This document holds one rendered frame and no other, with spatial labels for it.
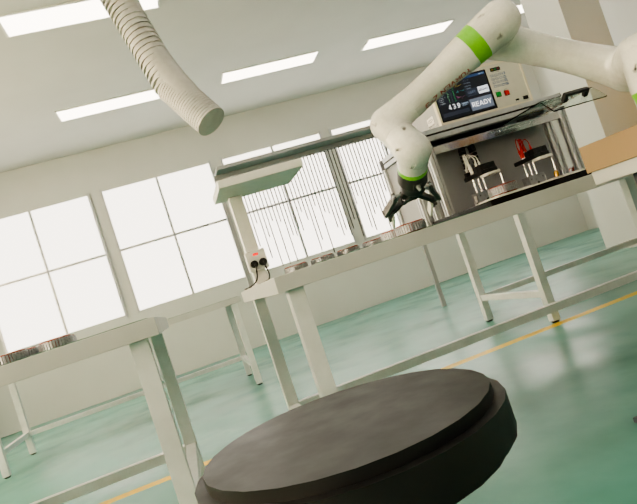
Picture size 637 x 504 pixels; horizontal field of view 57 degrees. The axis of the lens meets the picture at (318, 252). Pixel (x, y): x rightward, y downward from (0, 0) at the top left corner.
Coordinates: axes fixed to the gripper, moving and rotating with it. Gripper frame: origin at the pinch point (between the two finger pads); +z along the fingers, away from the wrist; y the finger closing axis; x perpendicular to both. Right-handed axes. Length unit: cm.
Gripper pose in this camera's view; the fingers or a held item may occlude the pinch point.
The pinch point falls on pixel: (411, 217)
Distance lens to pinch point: 205.1
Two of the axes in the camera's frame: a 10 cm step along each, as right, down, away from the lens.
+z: 1.2, 5.2, 8.4
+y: 9.5, -3.2, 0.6
